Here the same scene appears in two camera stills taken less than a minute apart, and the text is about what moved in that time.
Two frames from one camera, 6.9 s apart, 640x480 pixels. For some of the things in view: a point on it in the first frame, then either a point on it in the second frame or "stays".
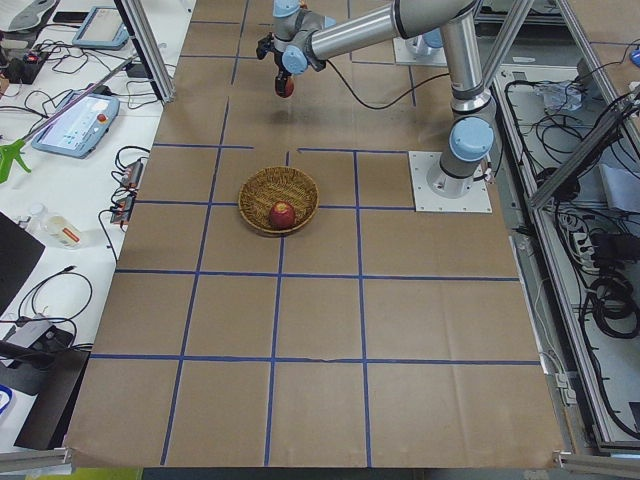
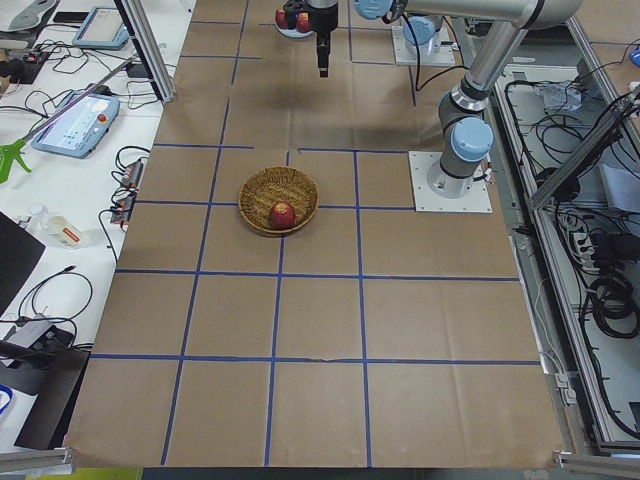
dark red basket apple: (282, 216) stays
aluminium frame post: (140, 31) stays
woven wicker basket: (274, 184) stays
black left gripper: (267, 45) to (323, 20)
